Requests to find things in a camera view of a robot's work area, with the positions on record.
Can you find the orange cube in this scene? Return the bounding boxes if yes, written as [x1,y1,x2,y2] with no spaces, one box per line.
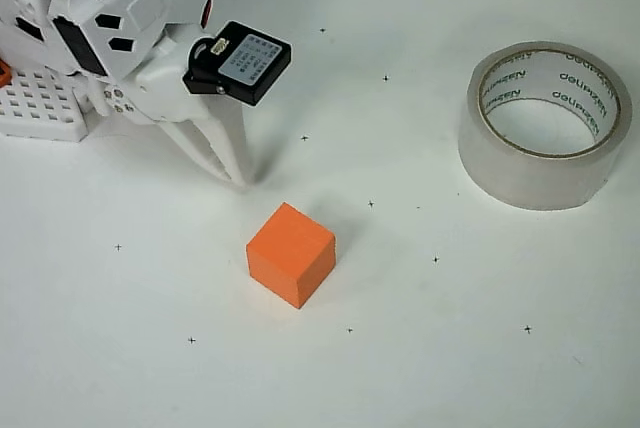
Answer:
[245,201,336,311]

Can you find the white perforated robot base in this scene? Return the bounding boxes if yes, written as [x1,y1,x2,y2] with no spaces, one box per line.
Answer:
[0,65,109,143]

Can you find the clear packing tape roll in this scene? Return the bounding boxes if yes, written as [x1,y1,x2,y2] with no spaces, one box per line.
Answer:
[457,40,633,212]

